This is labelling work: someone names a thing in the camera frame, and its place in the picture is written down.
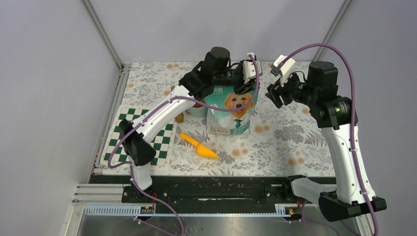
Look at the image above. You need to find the green pet food bag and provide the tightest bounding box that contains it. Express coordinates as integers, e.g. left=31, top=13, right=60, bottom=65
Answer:
left=204, top=87, right=258, bottom=135

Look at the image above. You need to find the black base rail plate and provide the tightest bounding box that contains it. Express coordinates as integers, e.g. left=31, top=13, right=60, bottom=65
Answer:
left=89, top=175, right=336, bottom=215

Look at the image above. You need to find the orange plastic scoop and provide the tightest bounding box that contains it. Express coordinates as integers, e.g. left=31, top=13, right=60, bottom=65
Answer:
left=179, top=133, right=218, bottom=159

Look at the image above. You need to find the floral patterned table mat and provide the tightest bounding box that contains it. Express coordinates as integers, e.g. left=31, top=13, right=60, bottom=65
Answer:
left=121, top=62, right=334, bottom=177

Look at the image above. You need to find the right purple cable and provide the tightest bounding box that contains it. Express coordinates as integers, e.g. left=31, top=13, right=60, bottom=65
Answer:
left=277, top=43, right=380, bottom=236

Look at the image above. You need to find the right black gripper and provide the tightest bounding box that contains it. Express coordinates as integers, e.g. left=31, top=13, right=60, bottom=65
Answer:
left=265, top=69, right=318, bottom=109

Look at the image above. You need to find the green white chessboard mat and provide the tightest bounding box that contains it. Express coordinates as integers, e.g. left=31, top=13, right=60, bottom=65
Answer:
left=99, top=105, right=176, bottom=172

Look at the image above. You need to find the purple cable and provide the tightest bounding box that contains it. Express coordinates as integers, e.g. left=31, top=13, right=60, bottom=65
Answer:
left=277, top=43, right=380, bottom=236
left=107, top=54, right=261, bottom=236

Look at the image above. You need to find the mint double pet bowl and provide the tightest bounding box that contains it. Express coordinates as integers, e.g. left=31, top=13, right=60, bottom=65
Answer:
left=185, top=103, right=208, bottom=118

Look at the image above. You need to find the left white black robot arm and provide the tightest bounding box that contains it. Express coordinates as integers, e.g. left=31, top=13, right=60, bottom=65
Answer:
left=119, top=47, right=262, bottom=202

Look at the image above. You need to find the brown wooden rolling pin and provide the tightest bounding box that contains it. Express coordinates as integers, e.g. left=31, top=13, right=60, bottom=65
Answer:
left=171, top=86, right=185, bottom=123

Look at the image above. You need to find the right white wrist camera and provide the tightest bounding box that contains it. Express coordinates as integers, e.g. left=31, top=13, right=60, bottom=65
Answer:
left=270, top=55, right=296, bottom=87

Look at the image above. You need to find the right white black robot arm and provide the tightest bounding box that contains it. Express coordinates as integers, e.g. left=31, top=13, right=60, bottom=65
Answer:
left=266, top=58, right=387, bottom=222

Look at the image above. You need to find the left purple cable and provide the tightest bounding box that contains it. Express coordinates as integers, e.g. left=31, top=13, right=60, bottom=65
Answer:
left=107, top=54, right=261, bottom=236

